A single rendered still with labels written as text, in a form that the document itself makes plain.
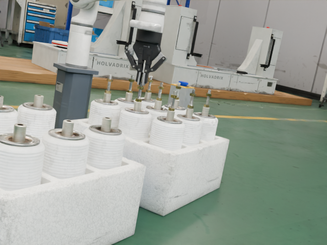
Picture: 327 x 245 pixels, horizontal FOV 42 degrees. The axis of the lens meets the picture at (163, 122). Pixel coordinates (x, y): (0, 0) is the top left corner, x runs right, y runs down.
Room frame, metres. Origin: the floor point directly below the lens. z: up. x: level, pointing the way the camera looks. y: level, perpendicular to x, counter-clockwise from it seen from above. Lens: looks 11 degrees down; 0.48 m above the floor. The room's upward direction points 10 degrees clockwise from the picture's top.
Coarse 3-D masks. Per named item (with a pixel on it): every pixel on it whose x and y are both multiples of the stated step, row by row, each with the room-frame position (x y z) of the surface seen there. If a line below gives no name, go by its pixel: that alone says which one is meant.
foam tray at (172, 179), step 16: (80, 128) 1.28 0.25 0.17; (128, 144) 1.18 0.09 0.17; (144, 144) 1.16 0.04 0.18; (208, 144) 1.31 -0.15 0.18; (224, 144) 1.41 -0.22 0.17; (144, 160) 1.15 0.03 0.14; (160, 160) 1.13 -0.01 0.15; (176, 160) 1.12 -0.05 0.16; (192, 160) 1.21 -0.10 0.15; (208, 160) 1.32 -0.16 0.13; (224, 160) 1.44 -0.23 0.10; (144, 176) 1.15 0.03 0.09; (160, 176) 1.12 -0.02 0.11; (176, 176) 1.14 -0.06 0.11; (192, 176) 1.23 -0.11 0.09; (208, 176) 1.34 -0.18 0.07; (144, 192) 1.15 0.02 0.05; (160, 192) 1.12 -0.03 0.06; (176, 192) 1.16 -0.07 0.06; (192, 192) 1.25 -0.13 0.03; (208, 192) 1.37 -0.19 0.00; (144, 208) 1.14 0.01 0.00; (160, 208) 1.12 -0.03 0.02; (176, 208) 1.17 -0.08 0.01
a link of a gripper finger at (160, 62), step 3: (162, 57) 1.25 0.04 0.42; (165, 57) 1.25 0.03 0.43; (159, 60) 1.25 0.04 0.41; (162, 60) 1.25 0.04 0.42; (165, 60) 1.27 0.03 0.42; (156, 63) 1.25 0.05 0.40; (159, 63) 1.25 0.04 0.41; (162, 63) 1.27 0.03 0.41; (153, 66) 1.26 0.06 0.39; (156, 66) 1.25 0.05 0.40; (159, 66) 1.27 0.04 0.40; (150, 69) 1.26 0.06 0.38; (153, 69) 1.25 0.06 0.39; (156, 69) 1.27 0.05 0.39
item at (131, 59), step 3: (126, 51) 1.27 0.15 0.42; (126, 54) 1.27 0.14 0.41; (129, 54) 1.27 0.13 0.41; (129, 57) 1.27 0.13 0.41; (132, 57) 1.28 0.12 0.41; (129, 60) 1.27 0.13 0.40; (132, 60) 1.27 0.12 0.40; (132, 63) 1.27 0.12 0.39; (135, 63) 1.28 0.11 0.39; (132, 66) 1.26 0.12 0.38; (135, 66) 1.26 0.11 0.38
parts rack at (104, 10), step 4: (168, 0) 7.79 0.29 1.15; (176, 0) 7.62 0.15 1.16; (188, 0) 7.34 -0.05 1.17; (72, 4) 6.68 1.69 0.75; (168, 4) 7.80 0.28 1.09; (188, 4) 7.35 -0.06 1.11; (68, 8) 6.68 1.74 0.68; (72, 8) 6.67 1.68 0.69; (100, 8) 6.35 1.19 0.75; (104, 8) 6.39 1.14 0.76; (108, 8) 6.43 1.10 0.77; (112, 8) 6.48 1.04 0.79; (68, 12) 6.67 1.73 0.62; (100, 12) 6.99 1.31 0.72; (104, 12) 6.40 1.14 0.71; (108, 12) 6.43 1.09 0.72; (112, 12) 6.48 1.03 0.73; (68, 16) 6.65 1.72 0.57; (68, 20) 6.65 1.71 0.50; (68, 24) 6.68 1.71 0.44; (68, 28) 6.68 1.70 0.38
